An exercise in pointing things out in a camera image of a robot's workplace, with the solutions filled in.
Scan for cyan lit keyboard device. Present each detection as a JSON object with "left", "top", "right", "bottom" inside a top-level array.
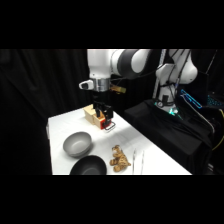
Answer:
[{"left": 206, "top": 94, "right": 224, "bottom": 108}]

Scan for blue lit screen device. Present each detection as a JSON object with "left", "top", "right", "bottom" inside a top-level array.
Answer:
[{"left": 179, "top": 87, "right": 204, "bottom": 110}]

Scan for clear plastic tongs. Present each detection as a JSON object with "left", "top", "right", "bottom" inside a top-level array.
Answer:
[{"left": 131, "top": 148, "right": 145, "bottom": 175}]

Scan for striped tiger plush toy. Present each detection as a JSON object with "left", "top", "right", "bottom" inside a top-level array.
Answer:
[{"left": 109, "top": 144, "right": 132, "bottom": 173}]

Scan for black bowl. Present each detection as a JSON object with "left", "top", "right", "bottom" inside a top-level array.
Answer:
[{"left": 69, "top": 154, "right": 108, "bottom": 176}]

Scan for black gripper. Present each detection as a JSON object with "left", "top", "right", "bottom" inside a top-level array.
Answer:
[{"left": 92, "top": 99, "right": 114, "bottom": 121}]

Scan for black metal handle loop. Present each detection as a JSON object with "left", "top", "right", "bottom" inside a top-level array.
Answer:
[{"left": 99, "top": 115, "right": 117, "bottom": 133}]

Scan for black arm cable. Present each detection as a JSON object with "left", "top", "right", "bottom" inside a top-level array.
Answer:
[{"left": 164, "top": 49, "right": 188, "bottom": 101}]

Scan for yellow cable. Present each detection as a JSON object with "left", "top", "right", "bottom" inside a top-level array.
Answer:
[{"left": 211, "top": 107, "right": 224, "bottom": 152}]

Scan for yellowish wrist connector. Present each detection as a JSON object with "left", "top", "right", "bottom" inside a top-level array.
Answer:
[{"left": 110, "top": 84, "right": 127, "bottom": 95}]

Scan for small green light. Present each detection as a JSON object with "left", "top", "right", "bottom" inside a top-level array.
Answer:
[{"left": 167, "top": 107, "right": 178, "bottom": 117}]

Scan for grey bowl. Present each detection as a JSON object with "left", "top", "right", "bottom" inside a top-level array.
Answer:
[{"left": 62, "top": 131, "right": 93, "bottom": 158}]

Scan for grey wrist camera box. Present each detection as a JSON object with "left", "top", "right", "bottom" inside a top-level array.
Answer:
[{"left": 78, "top": 79, "right": 95, "bottom": 91}]

